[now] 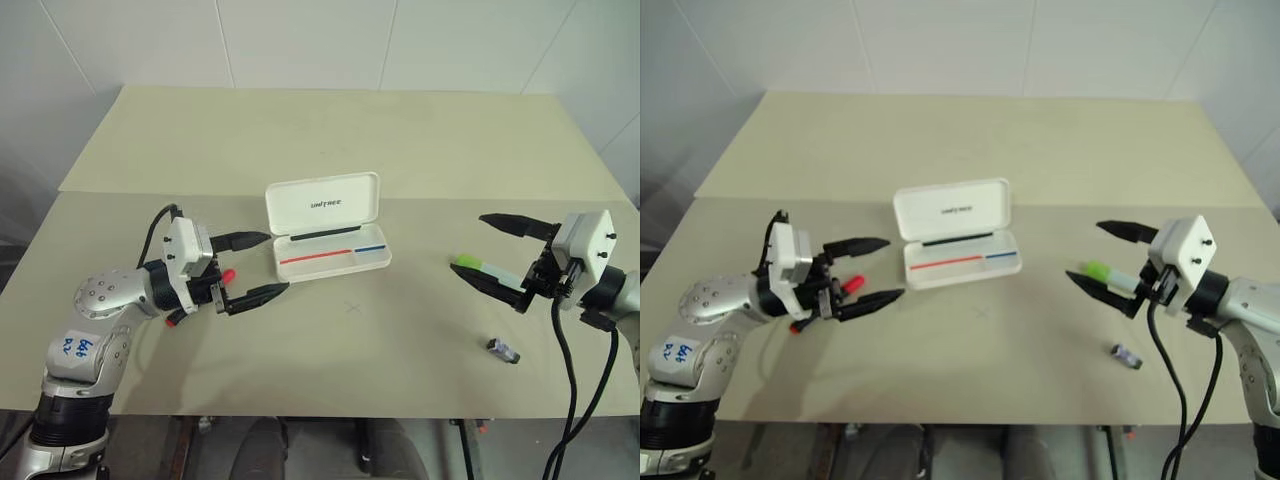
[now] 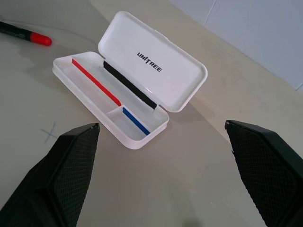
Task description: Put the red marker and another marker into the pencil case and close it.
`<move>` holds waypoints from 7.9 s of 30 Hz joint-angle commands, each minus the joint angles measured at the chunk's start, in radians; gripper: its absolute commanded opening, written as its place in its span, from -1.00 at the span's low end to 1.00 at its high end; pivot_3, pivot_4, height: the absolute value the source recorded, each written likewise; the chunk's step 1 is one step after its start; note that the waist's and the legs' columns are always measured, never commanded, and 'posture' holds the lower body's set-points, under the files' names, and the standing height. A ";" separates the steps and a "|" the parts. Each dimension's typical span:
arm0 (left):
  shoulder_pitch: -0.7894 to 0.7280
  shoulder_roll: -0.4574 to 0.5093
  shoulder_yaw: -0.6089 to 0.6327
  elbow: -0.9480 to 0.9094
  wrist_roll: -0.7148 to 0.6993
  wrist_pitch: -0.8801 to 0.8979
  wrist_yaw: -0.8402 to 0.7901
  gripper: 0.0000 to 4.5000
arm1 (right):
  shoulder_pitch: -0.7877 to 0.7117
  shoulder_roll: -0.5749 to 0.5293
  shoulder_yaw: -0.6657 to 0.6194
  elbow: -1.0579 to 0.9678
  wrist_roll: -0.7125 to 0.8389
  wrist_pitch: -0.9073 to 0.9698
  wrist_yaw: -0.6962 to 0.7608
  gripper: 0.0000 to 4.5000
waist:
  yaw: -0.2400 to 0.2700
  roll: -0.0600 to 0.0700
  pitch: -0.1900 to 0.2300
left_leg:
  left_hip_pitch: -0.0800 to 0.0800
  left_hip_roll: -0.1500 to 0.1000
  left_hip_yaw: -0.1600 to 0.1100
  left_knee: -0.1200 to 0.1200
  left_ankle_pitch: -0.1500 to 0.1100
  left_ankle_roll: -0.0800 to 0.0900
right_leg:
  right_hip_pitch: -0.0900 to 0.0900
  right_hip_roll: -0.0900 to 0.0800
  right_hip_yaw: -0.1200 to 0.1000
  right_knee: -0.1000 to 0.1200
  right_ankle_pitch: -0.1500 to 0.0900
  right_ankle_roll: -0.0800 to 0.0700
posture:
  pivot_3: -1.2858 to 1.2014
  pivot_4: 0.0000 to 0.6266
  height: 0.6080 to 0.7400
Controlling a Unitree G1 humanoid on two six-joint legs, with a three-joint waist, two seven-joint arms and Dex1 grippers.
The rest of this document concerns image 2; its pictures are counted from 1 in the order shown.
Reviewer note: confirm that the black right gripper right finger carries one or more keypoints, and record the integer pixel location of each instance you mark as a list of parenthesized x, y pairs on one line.
[(267, 170)]

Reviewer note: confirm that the white open pencil case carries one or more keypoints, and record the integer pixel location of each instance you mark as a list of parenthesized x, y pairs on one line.
[(132, 80)]

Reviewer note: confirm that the black marker with red cap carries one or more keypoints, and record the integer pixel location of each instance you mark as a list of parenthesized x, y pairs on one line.
[(26, 35)]

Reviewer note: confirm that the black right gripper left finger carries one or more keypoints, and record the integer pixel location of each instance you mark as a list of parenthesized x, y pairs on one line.
[(61, 175)]

